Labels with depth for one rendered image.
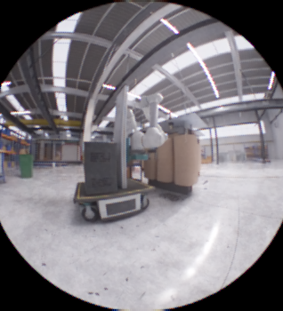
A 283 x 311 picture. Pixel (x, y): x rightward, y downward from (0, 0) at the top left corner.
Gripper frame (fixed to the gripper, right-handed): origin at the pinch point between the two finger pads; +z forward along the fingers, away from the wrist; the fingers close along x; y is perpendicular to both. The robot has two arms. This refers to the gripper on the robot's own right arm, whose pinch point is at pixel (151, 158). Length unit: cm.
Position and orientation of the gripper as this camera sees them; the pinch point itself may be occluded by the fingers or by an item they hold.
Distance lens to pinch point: 138.6
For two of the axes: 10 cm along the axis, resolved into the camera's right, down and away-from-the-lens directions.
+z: 0.1, 10.0, -0.3
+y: -8.4, -0.1, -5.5
